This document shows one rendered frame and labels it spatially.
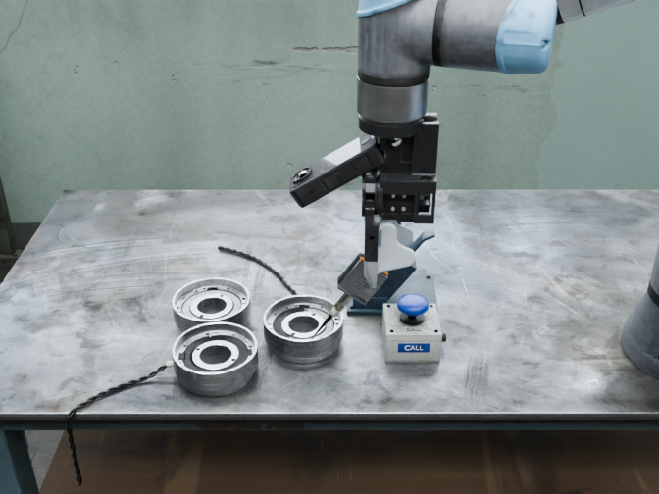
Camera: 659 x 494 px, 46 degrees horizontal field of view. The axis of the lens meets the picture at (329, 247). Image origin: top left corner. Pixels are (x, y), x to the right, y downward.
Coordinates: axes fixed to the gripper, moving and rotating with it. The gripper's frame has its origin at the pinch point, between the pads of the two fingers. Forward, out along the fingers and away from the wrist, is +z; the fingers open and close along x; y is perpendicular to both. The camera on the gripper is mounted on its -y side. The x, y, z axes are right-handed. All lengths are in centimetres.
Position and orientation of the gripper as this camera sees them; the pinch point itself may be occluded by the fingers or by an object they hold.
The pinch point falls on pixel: (368, 271)
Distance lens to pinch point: 94.1
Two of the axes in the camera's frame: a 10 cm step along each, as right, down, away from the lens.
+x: 0.4, -5.0, 8.6
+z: 0.0, 8.7, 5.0
